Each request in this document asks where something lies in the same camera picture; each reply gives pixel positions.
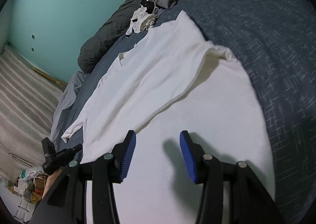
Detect white long sleeve shirt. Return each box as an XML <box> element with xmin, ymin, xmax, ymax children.
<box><xmin>62</xmin><ymin>12</ymin><xmax>275</xmax><ymax>223</ymax></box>

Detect person's left hand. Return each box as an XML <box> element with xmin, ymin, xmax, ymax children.
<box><xmin>42</xmin><ymin>168</ymin><xmax>62</xmax><ymax>199</ymax></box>

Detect striped beige curtain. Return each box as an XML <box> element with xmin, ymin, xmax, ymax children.
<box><xmin>1</xmin><ymin>46</ymin><xmax>62</xmax><ymax>181</ymax></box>

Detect light grey blanket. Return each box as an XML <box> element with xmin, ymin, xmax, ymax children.
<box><xmin>48</xmin><ymin>72</ymin><xmax>86</xmax><ymax>148</ymax></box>

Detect dark grey rolled duvet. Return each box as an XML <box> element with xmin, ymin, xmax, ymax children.
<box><xmin>78</xmin><ymin>0</ymin><xmax>157</xmax><ymax>74</ymax></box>

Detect white black trimmed garment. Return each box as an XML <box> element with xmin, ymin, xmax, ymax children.
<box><xmin>125</xmin><ymin>0</ymin><xmax>159</xmax><ymax>36</ymax></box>

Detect navy blue bed sheet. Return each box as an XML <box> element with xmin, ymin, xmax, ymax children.
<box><xmin>50</xmin><ymin>0</ymin><xmax>316</xmax><ymax>224</ymax></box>

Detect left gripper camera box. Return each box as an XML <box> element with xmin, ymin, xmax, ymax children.
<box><xmin>42</xmin><ymin>137</ymin><xmax>56</xmax><ymax>160</ymax></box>

